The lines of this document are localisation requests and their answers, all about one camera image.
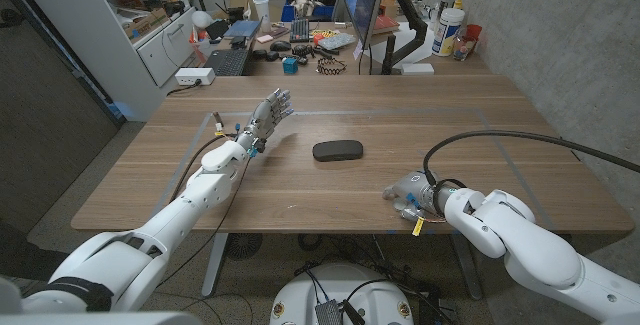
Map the glass jar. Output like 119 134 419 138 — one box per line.
452 34 474 62

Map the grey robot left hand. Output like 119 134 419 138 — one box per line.
235 88 294 154

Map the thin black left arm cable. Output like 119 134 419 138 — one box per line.
157 157 254 289

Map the red book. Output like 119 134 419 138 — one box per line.
372 14 401 35

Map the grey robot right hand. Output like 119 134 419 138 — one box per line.
382 170 444 216

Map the white shelf cabinet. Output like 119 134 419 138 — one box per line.
9 0 199 121

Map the black coiled cable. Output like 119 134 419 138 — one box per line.
316 57 348 76

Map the clear plastic bag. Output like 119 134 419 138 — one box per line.
317 32 357 51

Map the black glasses case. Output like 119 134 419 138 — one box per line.
312 139 365 163

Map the small black keyboard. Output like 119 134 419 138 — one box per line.
289 18 311 44

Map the white robot torso base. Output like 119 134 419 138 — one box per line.
269 263 415 325

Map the grey table leg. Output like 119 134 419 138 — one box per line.
449 234 484 301
201 233 230 298

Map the white power strip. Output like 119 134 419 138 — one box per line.
174 67 217 87

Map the blue storage bin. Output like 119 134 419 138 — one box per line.
280 3 335 23

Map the blue notebook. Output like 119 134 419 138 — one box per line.
223 19 262 40

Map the white tumbler cup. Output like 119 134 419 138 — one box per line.
252 0 272 35

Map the small white box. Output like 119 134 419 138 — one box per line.
400 62 436 76

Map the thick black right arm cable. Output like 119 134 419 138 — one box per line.
422 129 640 189

